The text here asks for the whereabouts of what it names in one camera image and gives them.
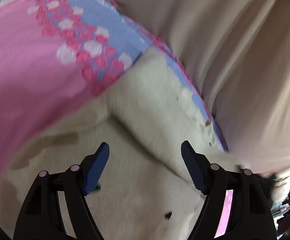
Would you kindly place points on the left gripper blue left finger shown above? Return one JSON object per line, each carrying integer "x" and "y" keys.
{"x": 40, "y": 216}

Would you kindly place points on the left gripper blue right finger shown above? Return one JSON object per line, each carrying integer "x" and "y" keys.
{"x": 235, "y": 206}

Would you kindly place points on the cream sweater with black hearts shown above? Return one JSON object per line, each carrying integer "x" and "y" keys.
{"x": 146, "y": 191}

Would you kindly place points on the pink floral bed sheet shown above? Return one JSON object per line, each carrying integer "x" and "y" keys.
{"x": 57, "y": 55}

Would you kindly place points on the beige curtain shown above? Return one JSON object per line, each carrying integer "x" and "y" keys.
{"x": 237, "y": 53}

